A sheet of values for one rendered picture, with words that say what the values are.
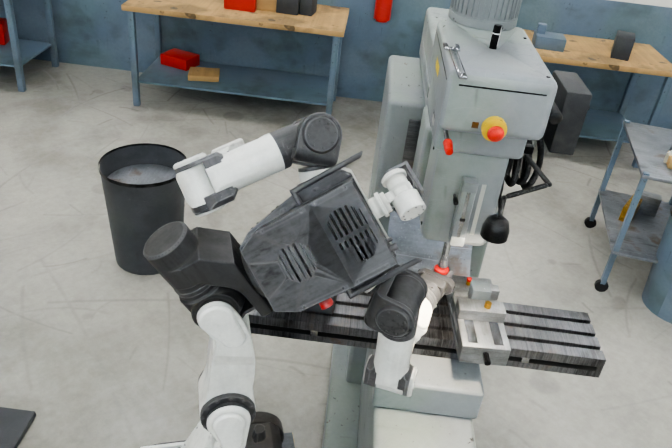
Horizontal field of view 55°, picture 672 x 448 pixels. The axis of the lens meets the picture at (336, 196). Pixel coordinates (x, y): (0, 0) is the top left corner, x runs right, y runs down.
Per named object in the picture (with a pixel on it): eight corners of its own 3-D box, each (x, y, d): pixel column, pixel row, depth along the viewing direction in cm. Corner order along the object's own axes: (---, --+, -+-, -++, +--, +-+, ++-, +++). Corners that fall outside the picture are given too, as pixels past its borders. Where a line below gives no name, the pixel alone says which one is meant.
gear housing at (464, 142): (523, 162, 170) (533, 128, 165) (432, 151, 170) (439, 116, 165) (504, 112, 199) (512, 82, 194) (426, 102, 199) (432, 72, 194)
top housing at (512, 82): (544, 145, 157) (562, 82, 148) (437, 131, 157) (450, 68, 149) (512, 77, 197) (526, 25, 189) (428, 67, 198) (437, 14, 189)
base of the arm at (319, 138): (298, 175, 138) (348, 167, 141) (288, 116, 137) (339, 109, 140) (285, 174, 153) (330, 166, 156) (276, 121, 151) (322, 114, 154)
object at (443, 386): (478, 421, 204) (486, 395, 198) (369, 407, 204) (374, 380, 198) (463, 316, 247) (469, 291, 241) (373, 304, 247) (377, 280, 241)
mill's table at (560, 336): (598, 378, 209) (606, 360, 204) (222, 330, 210) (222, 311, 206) (580, 329, 228) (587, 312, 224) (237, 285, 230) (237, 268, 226)
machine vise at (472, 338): (506, 366, 198) (514, 340, 192) (458, 362, 197) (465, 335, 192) (486, 293, 228) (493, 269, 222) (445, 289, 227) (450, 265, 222)
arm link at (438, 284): (457, 275, 199) (444, 295, 190) (451, 299, 204) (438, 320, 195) (420, 260, 204) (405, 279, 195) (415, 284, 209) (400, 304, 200)
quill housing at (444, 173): (488, 251, 190) (514, 155, 173) (418, 242, 190) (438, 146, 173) (480, 216, 206) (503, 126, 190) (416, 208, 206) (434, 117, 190)
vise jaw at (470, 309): (504, 323, 204) (507, 314, 202) (457, 319, 204) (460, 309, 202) (500, 311, 209) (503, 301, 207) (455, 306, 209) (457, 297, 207)
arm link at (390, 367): (405, 414, 161) (419, 348, 150) (356, 399, 164) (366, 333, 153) (415, 382, 171) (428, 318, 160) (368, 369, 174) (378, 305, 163)
